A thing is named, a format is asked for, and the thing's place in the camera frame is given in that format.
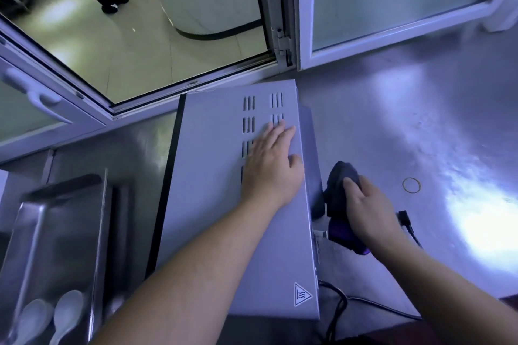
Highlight person's right hand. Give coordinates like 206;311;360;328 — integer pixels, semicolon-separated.
342;175;405;252

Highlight person's left hand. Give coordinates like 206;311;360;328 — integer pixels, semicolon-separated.
239;120;305;209

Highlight grey purple cloth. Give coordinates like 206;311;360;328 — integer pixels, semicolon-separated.
323;161;372;257

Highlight silver microwave black door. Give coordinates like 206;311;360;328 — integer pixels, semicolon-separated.
145;79;326;321

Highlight white ceramic spoon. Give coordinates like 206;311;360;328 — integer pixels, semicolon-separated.
12;298;56;345
48;289;86;345

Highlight person's left forearm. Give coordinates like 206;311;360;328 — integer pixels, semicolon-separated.
88;195;284;345

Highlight person's right forearm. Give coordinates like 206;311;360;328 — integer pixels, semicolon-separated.
376;231;518;345

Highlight hinged white window sash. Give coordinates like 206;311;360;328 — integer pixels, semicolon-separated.
289;0;518;71

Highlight stainless steel tray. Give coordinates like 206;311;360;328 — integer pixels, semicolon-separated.
0;169;112;345

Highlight black power cable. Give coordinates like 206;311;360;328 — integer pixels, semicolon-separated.
317;210;424;345

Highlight white window frame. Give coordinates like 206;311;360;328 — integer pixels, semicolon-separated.
0;0;298;163

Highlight white window handle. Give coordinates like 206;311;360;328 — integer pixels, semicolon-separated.
4;67;73;125

